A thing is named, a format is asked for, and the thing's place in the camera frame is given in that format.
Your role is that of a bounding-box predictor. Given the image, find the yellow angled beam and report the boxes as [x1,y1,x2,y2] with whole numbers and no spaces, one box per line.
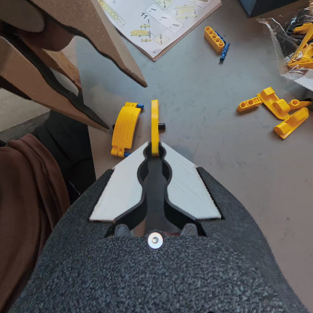
[273,107,310,140]

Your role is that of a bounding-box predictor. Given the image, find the yellow beam black pin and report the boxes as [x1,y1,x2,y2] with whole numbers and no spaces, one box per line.
[150,99,166,157]

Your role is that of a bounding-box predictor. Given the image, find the grey desk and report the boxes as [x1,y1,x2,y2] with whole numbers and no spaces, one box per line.
[74,0,313,304]

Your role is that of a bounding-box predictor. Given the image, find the short yellow beam blue pin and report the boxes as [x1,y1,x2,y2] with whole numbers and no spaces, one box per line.
[204,26,231,63]

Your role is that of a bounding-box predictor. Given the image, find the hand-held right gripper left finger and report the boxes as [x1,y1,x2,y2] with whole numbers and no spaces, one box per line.
[89,142,152,223]

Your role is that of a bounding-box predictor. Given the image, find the plastic bag of yellow parts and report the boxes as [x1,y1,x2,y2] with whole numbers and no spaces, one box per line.
[256,9,313,91]

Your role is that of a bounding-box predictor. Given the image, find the person's left hand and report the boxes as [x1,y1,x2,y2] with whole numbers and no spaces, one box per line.
[21,21,75,53]

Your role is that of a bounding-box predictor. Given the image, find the short yellow three-hole beam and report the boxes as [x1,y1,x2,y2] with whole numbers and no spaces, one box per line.
[237,96,263,113]

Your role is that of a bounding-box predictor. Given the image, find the yellow curved panel blue pins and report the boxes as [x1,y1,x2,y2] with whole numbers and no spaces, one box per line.
[111,102,145,158]

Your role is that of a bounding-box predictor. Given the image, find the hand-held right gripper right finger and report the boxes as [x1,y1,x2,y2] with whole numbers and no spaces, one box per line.
[159,142,223,221]

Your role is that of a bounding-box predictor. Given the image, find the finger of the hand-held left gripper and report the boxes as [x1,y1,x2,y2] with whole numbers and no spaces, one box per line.
[29,0,148,89]
[0,36,109,131]

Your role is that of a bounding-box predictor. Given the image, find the small yellow connector piece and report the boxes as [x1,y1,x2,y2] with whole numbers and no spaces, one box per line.
[288,99,312,109]

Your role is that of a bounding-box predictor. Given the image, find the wooden table leg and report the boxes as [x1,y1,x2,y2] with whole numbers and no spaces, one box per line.
[46,48,83,92]

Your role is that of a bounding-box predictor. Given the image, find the open white instruction manual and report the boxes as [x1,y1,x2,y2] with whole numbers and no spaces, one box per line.
[97,0,222,62]

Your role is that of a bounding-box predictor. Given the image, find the blue kit box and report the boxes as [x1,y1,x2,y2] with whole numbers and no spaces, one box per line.
[238,0,295,18]

